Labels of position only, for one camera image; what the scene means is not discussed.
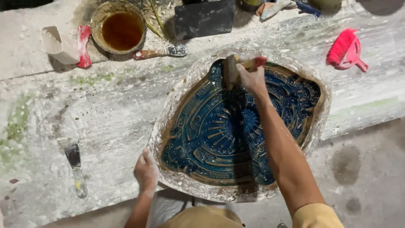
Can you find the blue ornamental relief mould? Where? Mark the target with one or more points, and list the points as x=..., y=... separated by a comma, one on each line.
x=240, y=126

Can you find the person's left hand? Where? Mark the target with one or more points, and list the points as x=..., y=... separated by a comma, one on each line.
x=146, y=172

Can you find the dark rectangular slab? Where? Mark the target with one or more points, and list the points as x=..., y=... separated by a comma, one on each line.
x=204, y=19

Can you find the person's right hand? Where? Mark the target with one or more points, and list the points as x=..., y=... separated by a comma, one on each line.
x=253, y=78

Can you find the bucket of brown liquid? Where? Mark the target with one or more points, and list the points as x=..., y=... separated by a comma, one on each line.
x=118, y=28

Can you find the person's tan clothing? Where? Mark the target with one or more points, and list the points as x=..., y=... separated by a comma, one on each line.
x=253, y=217

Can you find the red plastic scraper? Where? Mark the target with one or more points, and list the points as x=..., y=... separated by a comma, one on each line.
x=83, y=46

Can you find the green plant stems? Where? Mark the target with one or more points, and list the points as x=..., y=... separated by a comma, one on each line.
x=156, y=23

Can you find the crumpled work gloves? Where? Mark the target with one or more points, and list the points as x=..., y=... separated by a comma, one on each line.
x=284, y=7

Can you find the pink hand brush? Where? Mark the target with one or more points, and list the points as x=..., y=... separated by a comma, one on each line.
x=345, y=50

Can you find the person's right fingers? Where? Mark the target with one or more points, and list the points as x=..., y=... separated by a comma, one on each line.
x=245, y=70

